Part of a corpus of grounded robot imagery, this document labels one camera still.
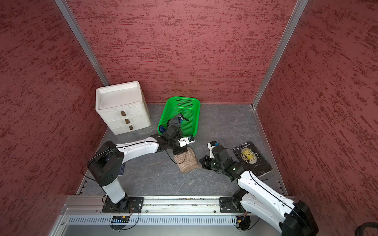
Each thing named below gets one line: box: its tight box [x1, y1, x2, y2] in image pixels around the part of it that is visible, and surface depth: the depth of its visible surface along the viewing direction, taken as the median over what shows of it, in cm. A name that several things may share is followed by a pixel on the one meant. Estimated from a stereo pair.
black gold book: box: [232, 141, 274, 178], surface depth 93 cm
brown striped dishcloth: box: [173, 146, 202, 174], surface depth 88 cm
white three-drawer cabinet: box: [95, 80, 152, 136], surface depth 94 cm
